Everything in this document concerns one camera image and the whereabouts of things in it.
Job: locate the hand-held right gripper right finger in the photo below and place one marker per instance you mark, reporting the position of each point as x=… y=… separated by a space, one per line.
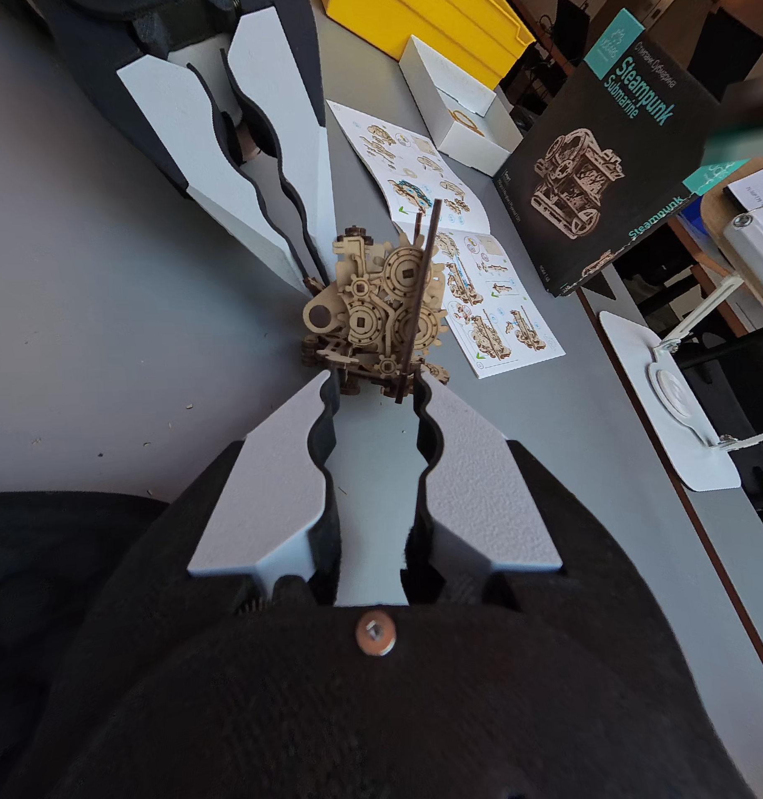
x=487 y=499

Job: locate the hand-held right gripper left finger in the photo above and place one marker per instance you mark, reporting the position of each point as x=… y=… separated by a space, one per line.
x=263 y=499

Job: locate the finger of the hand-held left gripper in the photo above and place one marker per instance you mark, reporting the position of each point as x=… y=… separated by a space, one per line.
x=188 y=137
x=281 y=93

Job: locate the wooden gear model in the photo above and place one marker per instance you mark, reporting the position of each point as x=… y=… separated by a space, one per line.
x=363 y=324

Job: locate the black model kit box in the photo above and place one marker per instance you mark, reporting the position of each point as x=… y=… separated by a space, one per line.
x=562 y=125

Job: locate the white instruction booklet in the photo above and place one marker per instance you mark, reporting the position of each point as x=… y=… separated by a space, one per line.
x=350 y=122

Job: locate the white cardboard box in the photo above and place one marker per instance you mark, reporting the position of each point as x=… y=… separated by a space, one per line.
x=431 y=68

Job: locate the yellow plastic bin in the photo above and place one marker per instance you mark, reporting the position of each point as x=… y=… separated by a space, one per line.
x=419 y=25

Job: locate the tan rubber bands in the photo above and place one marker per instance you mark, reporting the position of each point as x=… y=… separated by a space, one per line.
x=454 y=115

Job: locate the white desk stand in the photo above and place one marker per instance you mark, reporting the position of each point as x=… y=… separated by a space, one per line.
x=637 y=362

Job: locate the dark cloth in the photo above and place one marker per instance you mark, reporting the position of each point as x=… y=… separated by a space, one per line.
x=44 y=593

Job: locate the wooden clipboard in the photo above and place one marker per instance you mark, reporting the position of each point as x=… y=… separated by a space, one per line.
x=756 y=306

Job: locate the printed paper sheet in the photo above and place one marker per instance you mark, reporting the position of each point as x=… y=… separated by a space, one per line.
x=759 y=187

